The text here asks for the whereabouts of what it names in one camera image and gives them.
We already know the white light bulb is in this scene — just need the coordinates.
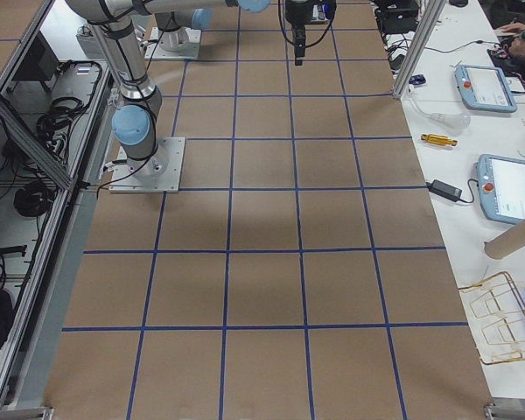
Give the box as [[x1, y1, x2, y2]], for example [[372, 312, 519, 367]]
[[428, 113, 471, 131]]

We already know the black cable bundle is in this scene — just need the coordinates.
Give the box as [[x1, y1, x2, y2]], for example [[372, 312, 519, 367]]
[[36, 96, 92, 145]]

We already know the lower blue teach pendant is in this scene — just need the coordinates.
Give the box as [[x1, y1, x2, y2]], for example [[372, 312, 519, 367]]
[[476, 154, 525, 224]]

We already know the aluminium frame post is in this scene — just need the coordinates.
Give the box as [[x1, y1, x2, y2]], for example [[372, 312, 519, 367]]
[[392, 0, 445, 99]]

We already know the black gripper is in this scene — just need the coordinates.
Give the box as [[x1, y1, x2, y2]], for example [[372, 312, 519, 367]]
[[284, 0, 314, 67]]

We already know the yellow brass cylinder tool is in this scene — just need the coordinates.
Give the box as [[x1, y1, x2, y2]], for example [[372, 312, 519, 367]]
[[420, 134, 458, 147]]

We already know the cardboard tube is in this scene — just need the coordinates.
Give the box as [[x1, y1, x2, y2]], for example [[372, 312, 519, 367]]
[[484, 219, 525, 260]]

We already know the black power adapter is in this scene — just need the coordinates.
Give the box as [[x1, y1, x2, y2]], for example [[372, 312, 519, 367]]
[[426, 179, 462, 202]]

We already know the person's hand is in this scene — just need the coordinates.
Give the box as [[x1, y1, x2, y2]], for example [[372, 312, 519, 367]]
[[498, 22, 525, 33]]

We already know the gold wire rack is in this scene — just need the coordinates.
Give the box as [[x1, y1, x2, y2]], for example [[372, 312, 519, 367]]
[[458, 271, 525, 366]]

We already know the upper blue teach pendant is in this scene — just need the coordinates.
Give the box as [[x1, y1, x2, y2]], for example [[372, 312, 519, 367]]
[[454, 65, 517, 113]]

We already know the blue teach pendant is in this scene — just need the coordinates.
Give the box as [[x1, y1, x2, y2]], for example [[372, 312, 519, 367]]
[[476, 154, 525, 224], [454, 65, 517, 113]]

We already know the small blue device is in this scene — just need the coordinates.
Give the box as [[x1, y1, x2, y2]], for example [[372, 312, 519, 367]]
[[409, 74, 426, 86]]

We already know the aluminium diagonal frame beam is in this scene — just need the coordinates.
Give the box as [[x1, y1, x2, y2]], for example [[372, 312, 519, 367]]
[[0, 94, 75, 191]]

